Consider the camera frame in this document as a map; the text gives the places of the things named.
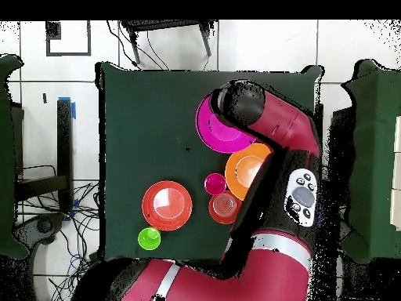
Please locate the pink bowl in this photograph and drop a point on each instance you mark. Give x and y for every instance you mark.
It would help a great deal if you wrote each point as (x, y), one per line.
(216, 138)

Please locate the wide orange-red bowl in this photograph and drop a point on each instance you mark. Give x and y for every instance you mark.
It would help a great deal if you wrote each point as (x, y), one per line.
(167, 205)

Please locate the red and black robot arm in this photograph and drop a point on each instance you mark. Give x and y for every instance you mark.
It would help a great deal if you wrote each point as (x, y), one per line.
(275, 269)

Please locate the magenta red cup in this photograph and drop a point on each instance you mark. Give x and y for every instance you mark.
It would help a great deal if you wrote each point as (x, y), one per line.
(215, 184)

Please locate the large yellow-orange bowl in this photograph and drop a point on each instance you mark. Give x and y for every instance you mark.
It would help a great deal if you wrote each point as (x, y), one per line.
(241, 169)

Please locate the small orange-red bowl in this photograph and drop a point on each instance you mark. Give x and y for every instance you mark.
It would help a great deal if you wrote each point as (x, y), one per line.
(224, 207)

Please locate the dark green tablecloth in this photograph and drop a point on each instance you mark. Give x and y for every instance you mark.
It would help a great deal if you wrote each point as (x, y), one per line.
(141, 125)

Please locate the green cup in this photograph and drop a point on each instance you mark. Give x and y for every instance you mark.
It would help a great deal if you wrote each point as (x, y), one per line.
(149, 239)

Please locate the blue tape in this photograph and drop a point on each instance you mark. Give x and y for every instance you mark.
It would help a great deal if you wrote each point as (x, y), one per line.
(74, 111)

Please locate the black metal bar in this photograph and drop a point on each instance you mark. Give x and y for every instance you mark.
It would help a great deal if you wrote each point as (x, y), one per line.
(64, 141)

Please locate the black metal stand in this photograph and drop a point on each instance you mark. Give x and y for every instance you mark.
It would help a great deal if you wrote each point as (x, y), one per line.
(163, 24)

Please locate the green cloth side table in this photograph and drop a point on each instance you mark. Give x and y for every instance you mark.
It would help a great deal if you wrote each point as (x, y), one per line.
(372, 156)
(6, 156)

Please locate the white boxes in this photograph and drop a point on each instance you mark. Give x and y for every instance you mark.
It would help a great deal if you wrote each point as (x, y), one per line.
(397, 172)

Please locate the black square floor frame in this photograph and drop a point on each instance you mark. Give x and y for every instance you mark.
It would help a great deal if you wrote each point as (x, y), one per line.
(53, 29)

